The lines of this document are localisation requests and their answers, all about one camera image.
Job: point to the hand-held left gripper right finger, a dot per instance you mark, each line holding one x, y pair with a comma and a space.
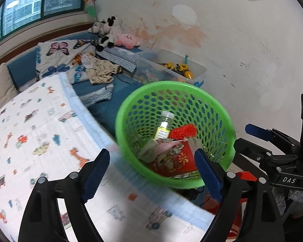
209, 174

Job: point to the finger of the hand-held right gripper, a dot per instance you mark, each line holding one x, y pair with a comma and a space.
250, 147
258, 132

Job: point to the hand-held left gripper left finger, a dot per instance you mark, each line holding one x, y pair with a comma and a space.
96, 174

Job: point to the red printed paper cup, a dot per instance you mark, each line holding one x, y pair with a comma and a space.
176, 161

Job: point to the green plastic basket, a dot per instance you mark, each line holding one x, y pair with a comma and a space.
217, 121

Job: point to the red mesh foil wrapper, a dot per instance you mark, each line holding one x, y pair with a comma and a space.
184, 132

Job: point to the clear plastic bottle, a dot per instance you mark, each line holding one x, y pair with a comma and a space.
164, 126

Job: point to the grey crumpled plastic sheet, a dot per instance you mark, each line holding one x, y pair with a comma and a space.
293, 201

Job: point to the printed vehicle blanket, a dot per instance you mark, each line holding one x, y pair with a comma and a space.
40, 131

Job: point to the grey patterned cloth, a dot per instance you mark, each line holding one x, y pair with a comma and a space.
98, 94

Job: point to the yellow toy excavator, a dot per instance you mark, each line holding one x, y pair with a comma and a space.
179, 68

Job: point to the beige printed child garment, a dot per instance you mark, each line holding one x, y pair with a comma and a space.
101, 70

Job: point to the clear storage box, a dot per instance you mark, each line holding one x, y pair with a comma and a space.
171, 55

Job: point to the large butterfly pillow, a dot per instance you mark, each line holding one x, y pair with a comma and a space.
58, 60

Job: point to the blue sofa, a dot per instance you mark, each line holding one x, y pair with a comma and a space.
22, 73

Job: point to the beige cushion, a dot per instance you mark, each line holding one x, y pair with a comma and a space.
1, 88

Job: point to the pink plush toy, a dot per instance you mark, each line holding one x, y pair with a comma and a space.
127, 40

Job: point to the black white cow plush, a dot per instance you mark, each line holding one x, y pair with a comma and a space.
108, 32

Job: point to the grey plush toy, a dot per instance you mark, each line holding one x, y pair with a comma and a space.
94, 27

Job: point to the colourful pinwheel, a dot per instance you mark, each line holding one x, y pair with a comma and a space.
90, 0

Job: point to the window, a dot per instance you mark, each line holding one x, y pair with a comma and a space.
27, 5

